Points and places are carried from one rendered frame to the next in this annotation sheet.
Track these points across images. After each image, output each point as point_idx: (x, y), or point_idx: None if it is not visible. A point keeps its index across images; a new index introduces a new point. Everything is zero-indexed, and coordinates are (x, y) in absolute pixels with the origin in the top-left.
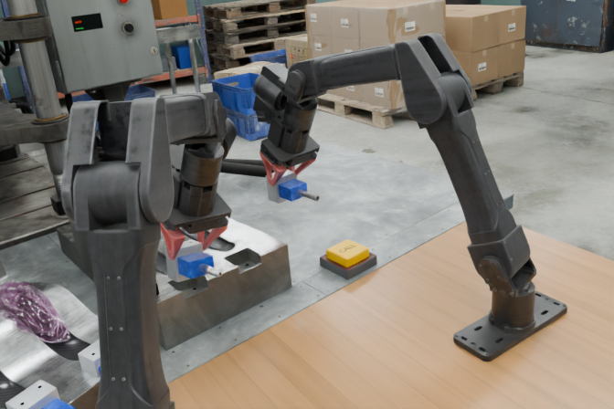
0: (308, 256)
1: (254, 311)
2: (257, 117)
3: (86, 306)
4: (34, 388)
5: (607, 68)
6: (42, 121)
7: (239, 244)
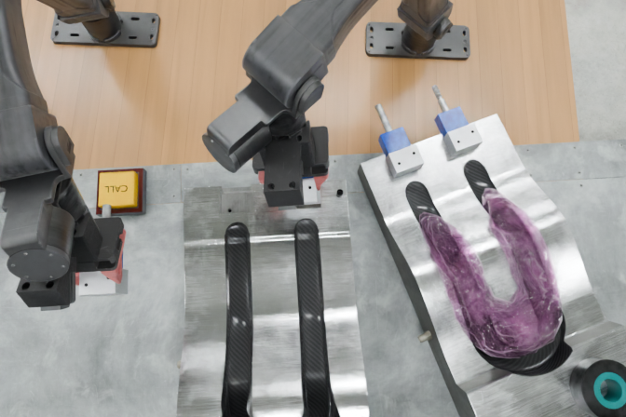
0: (139, 242)
1: None
2: (72, 301)
3: (378, 327)
4: (462, 142)
5: None
6: None
7: (221, 227)
